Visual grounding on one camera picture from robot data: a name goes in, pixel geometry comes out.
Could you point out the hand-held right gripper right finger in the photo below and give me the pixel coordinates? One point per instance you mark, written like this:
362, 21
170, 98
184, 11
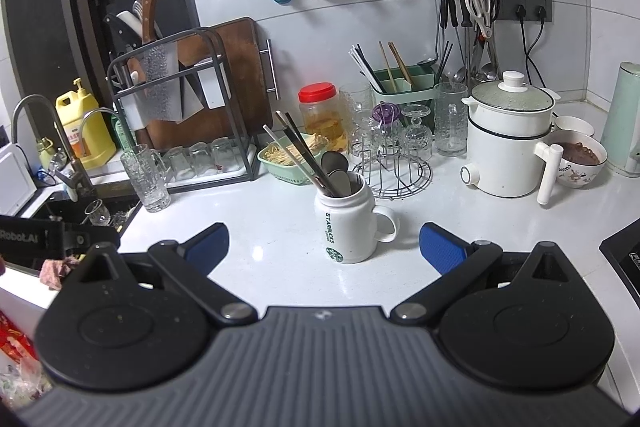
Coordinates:
442, 249

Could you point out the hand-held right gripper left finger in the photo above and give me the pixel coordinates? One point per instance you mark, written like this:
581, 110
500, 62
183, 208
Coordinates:
205, 249

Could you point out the white mug with green logo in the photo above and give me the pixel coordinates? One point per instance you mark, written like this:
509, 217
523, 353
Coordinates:
345, 227

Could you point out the white ceramic spoon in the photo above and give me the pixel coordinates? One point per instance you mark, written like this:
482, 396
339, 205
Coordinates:
341, 184

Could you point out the metal spoon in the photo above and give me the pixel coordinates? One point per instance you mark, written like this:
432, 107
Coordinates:
334, 162

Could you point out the black chopstick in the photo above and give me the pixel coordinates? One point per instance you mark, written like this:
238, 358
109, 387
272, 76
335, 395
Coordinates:
300, 147

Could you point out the hanging kitchen utensils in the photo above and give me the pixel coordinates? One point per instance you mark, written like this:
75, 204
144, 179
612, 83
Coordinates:
452, 22

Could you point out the pink rag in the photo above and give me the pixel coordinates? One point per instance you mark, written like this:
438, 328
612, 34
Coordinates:
57, 274

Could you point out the white box appliance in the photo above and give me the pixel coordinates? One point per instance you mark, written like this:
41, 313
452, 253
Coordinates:
15, 182

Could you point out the clear wine glass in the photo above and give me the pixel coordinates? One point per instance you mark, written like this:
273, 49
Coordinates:
97, 212

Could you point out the white drip tray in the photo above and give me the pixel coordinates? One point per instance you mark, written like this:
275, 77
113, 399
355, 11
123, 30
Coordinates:
235, 177

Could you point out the small clear glass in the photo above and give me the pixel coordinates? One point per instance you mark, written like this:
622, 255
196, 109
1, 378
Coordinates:
226, 156
200, 161
176, 164

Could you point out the dark grey faucet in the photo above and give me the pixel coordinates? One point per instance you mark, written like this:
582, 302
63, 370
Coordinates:
65, 157

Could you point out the tall textured glass mug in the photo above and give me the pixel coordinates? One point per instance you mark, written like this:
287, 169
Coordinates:
146, 182

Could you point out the black sink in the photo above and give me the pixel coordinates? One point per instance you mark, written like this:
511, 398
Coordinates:
120, 217

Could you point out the black metal rack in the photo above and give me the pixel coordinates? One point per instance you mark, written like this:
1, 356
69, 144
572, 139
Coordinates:
252, 157

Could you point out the red plastic bag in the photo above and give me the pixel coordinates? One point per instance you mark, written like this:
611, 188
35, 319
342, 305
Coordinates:
17, 347

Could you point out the green plastic basket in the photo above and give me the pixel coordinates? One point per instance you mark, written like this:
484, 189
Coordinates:
285, 174

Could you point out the white electric pot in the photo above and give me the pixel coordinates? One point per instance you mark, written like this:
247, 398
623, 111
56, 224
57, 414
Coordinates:
505, 157

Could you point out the crystal goblet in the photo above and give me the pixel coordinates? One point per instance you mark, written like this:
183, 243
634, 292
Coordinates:
417, 132

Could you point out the yellow detergent bottle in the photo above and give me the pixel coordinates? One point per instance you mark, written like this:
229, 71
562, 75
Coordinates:
85, 127

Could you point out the enoki mushrooms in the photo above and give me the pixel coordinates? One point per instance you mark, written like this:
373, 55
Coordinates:
287, 153

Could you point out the wide textured glass mug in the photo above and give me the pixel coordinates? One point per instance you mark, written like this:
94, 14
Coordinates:
450, 122

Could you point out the green soap bottle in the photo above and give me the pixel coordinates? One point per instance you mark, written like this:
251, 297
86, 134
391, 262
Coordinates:
121, 134

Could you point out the patterned ceramic bowl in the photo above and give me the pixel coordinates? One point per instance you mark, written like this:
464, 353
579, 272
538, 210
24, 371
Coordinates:
580, 167

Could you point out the textured glass pitcher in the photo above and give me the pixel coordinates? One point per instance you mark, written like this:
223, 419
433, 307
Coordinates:
356, 107

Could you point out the green utensil holder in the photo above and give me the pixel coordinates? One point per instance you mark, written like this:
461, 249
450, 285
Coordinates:
415, 84

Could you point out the white-knobbed pot lid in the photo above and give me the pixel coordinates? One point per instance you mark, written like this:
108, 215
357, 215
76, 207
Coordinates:
515, 97

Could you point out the patterned steel cleaver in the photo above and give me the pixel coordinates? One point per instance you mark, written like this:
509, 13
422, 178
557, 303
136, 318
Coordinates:
160, 82

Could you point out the wooden cutting board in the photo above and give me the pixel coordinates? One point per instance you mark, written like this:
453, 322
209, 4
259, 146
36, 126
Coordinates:
240, 77

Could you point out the red-lidded plastic jar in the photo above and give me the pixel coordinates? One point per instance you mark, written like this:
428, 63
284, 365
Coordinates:
322, 117

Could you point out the plain white bowl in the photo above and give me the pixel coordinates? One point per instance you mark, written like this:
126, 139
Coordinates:
572, 124

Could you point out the black induction cooker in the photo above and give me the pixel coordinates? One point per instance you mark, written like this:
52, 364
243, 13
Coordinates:
622, 262

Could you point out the metal ladle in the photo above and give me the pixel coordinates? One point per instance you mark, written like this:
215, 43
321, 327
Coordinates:
427, 62

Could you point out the bunch of chopsticks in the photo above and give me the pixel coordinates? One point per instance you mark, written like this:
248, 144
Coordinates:
365, 64

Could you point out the mint green kettle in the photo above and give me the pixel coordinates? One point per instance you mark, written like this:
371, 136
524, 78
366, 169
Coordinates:
622, 122

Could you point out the black power strip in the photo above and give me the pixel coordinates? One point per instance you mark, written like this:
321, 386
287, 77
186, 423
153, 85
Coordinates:
520, 4

